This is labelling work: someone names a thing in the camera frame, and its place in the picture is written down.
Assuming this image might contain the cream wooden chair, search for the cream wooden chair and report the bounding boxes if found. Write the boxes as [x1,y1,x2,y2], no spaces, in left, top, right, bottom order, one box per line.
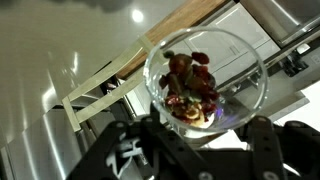
[62,35,154,132]

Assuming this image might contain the stainless steel refrigerator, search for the stainless steel refrigerator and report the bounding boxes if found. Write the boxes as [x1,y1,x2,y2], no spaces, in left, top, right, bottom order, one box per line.
[0,106,118,180]

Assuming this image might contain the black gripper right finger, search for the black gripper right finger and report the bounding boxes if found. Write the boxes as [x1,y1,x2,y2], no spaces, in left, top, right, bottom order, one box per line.
[238,116,320,180]

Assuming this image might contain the nuts and dried fruit mix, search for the nuts and dried fruit mix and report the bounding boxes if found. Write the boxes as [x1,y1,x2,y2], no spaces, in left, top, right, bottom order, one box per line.
[159,51,219,127]

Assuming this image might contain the clear glass cup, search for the clear glass cup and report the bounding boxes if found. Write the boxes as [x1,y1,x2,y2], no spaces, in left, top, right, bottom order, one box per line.
[143,27,268,138]

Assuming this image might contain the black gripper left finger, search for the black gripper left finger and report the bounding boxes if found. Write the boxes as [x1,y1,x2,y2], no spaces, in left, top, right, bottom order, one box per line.
[66,116,200,180]

